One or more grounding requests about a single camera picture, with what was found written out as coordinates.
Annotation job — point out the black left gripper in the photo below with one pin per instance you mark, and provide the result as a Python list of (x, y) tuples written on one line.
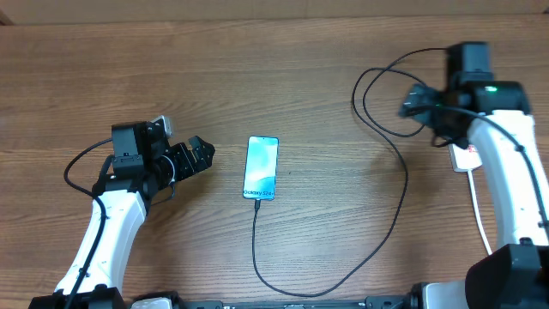
[(187, 166)]

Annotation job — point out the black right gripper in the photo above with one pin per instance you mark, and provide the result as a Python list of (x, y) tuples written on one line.
[(424, 101)]

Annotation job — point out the blue screen Galaxy smartphone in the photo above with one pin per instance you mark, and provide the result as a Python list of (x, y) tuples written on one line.
[(260, 168)]

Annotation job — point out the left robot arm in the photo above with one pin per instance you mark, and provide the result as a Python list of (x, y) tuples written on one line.
[(142, 164)]

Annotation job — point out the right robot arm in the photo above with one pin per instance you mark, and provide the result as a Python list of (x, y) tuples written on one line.
[(495, 117)]

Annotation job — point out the white power strip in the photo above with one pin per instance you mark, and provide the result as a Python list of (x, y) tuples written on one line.
[(464, 159)]

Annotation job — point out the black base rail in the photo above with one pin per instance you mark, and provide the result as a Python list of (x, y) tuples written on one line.
[(370, 302)]

